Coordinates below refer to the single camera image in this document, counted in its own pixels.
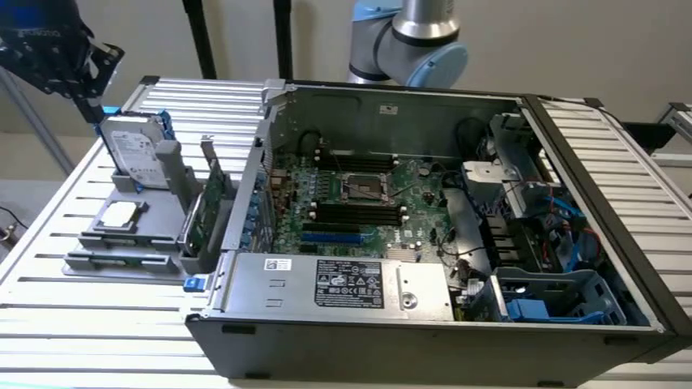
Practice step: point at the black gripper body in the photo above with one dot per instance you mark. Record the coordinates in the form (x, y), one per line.
(43, 34)

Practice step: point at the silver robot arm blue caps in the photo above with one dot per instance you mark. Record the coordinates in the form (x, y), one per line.
(422, 28)

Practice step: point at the green RAM stick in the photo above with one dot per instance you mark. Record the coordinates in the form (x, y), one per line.
(117, 261)
(127, 242)

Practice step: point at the black RAM slot bank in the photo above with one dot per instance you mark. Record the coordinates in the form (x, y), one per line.
(354, 161)
(359, 214)

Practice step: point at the black expansion slot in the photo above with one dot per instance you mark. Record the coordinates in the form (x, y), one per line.
(311, 249)
(330, 227)

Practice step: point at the blue expansion slot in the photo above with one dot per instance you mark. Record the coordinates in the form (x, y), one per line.
(331, 239)

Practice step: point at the black stand pole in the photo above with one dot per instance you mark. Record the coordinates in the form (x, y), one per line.
(283, 36)
(202, 36)

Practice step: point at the silver hard disk blue rails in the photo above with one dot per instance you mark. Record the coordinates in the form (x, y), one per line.
(135, 154)

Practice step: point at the silver CPU chip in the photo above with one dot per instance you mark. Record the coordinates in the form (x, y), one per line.
(122, 212)

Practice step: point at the green graphics card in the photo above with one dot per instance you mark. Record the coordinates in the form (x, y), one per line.
(209, 206)

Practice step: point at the grey parts rack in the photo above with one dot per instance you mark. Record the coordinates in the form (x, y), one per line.
(157, 227)

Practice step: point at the blue case latch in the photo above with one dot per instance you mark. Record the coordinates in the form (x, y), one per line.
(195, 283)

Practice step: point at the green motherboard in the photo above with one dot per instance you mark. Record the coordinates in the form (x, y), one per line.
(357, 210)

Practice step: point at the silver power supply unit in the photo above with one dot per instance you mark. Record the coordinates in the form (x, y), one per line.
(335, 283)

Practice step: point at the silver chipset heatsink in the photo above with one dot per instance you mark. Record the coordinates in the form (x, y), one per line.
(403, 256)

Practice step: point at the metal drive cage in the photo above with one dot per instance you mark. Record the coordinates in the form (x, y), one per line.
(509, 162)

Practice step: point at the black fan shroud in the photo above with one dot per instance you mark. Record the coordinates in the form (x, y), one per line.
(511, 243)

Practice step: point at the black open PC case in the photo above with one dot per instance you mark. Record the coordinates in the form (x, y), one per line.
(411, 348)

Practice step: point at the blue plastic disk bay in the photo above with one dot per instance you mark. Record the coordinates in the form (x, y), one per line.
(562, 293)

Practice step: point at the silver slatted side table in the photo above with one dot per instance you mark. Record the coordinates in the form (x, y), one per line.
(677, 133)

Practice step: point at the CPU socket metal frame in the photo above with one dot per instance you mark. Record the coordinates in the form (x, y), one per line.
(362, 184)

